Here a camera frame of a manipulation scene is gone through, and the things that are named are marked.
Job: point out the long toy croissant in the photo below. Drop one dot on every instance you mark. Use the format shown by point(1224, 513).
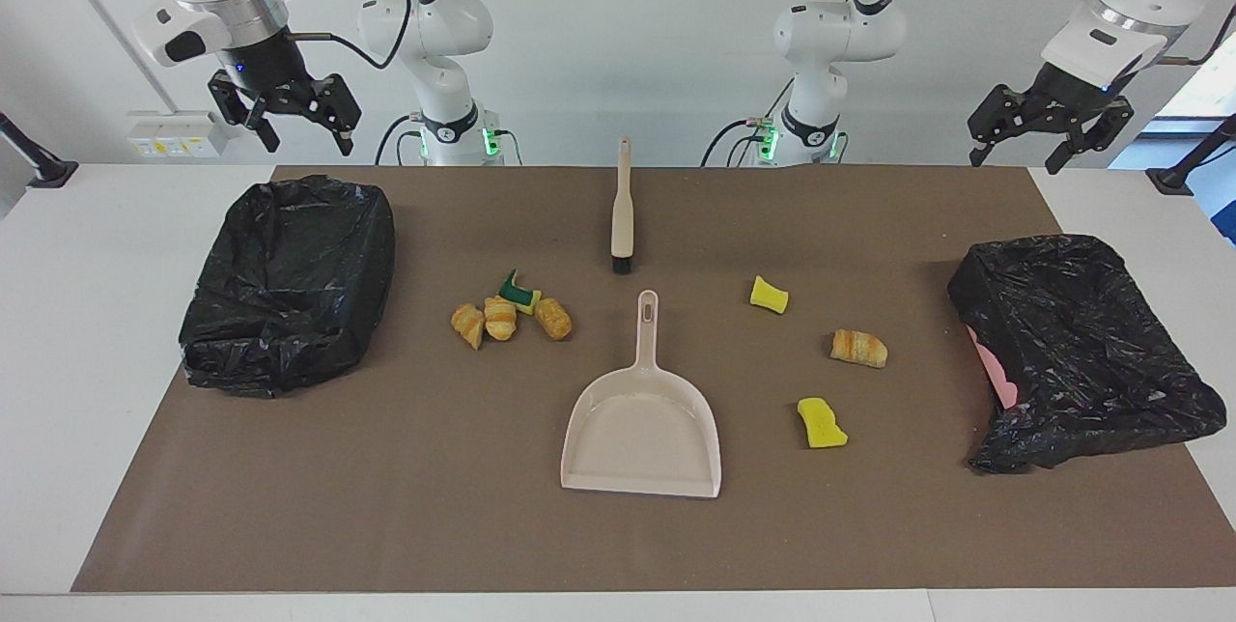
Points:
point(857, 348)

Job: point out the brown toy bread roll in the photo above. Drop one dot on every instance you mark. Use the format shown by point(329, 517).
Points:
point(553, 319)

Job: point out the black trash bag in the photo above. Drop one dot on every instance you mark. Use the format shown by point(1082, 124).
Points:
point(290, 284)
point(1072, 342)

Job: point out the wavy yellow sponge piece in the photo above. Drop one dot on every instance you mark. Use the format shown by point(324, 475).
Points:
point(821, 424)

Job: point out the beige hand brush black bristles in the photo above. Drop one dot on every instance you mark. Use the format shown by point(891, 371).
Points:
point(621, 216)

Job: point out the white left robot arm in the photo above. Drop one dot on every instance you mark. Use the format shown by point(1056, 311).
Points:
point(830, 33)

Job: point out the blocky yellow sponge piece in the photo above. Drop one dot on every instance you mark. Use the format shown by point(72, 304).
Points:
point(769, 295)

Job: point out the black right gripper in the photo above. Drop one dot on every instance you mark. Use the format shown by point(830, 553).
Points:
point(263, 67)

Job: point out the bright window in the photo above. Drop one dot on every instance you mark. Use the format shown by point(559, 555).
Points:
point(1207, 96)

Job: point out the black clamp stand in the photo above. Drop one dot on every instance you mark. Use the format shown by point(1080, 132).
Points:
point(48, 173)
point(1173, 181)

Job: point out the brown table mat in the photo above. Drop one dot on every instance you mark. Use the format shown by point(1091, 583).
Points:
point(483, 506)

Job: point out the green and yellow sponge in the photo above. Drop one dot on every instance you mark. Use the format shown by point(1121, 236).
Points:
point(521, 295)

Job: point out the beige plastic dustpan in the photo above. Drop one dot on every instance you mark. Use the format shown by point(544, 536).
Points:
point(637, 429)

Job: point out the white wall socket box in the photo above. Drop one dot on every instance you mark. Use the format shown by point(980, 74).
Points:
point(174, 134)

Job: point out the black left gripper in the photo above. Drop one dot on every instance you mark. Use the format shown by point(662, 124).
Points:
point(1072, 96)

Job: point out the small toy croissant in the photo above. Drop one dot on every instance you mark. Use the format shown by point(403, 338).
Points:
point(499, 319)
point(468, 324)

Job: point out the pink plastic bin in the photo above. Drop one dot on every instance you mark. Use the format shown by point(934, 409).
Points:
point(999, 376)

